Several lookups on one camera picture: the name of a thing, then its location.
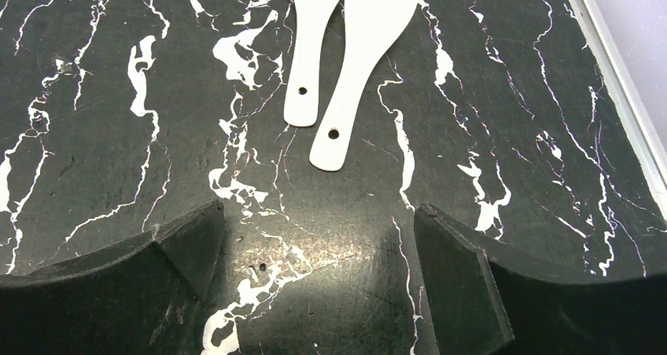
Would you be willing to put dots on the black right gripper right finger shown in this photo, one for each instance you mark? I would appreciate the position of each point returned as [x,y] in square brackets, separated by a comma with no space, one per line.
[488,297]

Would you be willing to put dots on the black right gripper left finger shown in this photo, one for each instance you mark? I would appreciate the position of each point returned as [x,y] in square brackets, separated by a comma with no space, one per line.
[137,296]

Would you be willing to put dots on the white spoon right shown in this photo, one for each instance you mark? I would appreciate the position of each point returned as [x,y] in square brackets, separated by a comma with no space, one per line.
[371,27]

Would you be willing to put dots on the white spoon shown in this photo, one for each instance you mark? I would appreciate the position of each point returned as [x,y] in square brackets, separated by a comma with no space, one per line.
[302,92]
[371,27]

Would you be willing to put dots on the white spoon left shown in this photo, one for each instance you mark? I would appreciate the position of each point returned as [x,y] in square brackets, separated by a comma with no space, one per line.
[302,92]

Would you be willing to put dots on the aluminium side rail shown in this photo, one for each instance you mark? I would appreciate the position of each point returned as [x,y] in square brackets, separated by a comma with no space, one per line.
[635,119]

